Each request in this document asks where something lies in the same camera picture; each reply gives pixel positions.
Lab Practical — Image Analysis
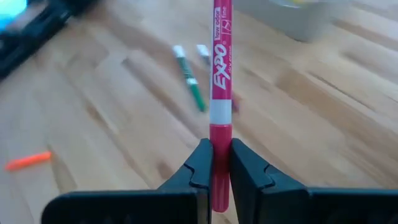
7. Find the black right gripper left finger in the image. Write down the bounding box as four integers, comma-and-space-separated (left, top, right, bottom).
41, 138, 214, 224

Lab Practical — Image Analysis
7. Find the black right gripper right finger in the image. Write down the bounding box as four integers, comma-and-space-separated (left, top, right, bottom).
229, 138, 398, 224

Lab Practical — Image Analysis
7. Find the green Expo marker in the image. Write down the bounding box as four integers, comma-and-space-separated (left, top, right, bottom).
172, 45, 208, 113

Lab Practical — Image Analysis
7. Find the orange highlighter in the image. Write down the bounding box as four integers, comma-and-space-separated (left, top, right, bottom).
4, 151, 52, 172

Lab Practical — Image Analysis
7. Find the pink Expo marker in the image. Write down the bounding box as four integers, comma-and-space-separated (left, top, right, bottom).
208, 0, 233, 213

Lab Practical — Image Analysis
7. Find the maroon Expo marker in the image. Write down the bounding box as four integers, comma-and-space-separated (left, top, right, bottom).
196, 44, 242, 113

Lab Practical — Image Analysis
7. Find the beige plastic bin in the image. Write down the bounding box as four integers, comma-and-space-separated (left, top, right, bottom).
233, 0, 354, 43

